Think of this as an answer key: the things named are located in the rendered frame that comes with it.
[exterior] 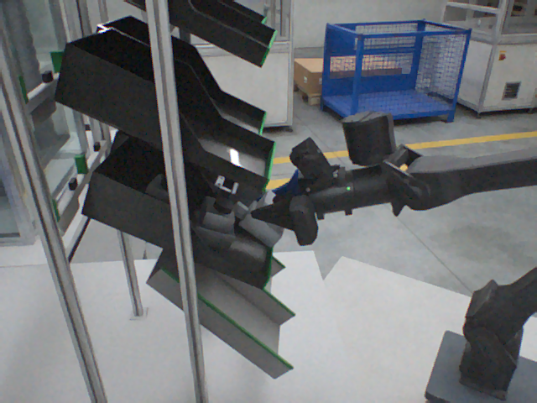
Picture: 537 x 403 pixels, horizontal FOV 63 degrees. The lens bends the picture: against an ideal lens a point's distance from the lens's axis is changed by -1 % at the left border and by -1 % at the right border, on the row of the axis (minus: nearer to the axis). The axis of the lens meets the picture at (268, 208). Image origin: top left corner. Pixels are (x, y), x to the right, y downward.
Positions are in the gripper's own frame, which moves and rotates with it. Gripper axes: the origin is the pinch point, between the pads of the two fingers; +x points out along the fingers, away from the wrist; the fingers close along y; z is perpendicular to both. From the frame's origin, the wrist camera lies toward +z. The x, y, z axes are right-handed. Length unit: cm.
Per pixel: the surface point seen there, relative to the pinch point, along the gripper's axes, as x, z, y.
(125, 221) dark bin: 18.4, 6.0, 10.4
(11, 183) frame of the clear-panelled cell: 83, 4, -38
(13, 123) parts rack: 21.5, 23.0, 17.5
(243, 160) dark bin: 1.8, 8.6, 3.0
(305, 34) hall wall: 92, -26, -866
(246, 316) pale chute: 11.7, -21.1, -0.9
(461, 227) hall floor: -57, -138, -224
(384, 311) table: -10, -46, -29
